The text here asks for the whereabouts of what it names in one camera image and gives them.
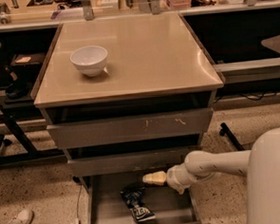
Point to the grey drawer cabinet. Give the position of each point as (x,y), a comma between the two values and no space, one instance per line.
(154,65)

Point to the middle grey drawer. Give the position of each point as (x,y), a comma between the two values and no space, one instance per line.
(129,162)

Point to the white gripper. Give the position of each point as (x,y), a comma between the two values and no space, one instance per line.
(172,177)

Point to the black wheeled stand base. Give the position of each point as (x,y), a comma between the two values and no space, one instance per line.
(226,131)

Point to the top grey drawer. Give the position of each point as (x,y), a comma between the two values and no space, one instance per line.
(130,129)

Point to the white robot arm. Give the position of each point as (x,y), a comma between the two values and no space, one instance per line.
(260,164)

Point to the white ceramic bowl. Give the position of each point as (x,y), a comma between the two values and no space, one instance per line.
(89,60)

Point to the blue chip bag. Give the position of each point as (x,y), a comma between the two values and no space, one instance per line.
(132,198)

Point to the bottom grey open drawer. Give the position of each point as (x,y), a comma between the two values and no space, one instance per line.
(107,207)

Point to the white shoe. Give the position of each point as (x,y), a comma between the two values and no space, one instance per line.
(24,217)

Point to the dark box on shelf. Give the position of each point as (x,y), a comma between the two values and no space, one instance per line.
(27,62)

